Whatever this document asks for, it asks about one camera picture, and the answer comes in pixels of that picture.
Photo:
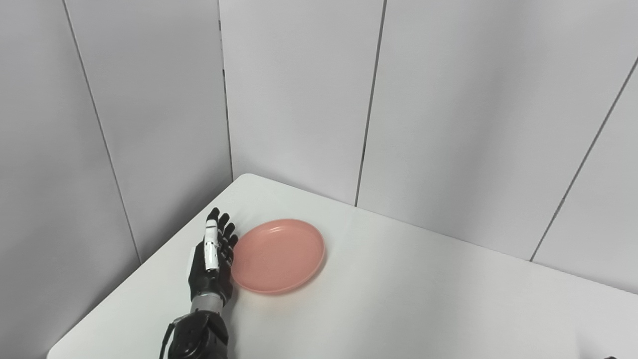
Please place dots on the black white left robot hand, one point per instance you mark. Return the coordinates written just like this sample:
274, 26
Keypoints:
209, 281

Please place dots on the pink round plate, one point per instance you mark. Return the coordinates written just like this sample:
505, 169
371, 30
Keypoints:
277, 255

